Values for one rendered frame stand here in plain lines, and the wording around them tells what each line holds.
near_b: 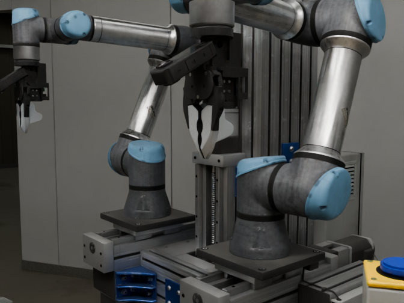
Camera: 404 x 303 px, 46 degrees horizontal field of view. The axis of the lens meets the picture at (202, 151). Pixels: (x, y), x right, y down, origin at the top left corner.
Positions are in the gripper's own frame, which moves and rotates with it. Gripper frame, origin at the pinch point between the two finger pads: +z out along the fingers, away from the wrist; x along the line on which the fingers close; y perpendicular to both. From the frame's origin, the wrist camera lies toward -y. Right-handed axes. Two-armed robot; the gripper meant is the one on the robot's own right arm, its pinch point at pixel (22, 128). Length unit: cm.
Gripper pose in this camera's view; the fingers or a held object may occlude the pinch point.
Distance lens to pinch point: 153.5
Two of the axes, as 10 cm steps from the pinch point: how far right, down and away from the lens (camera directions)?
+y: 7.7, -0.7, 6.4
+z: 0.0, 9.9, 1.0
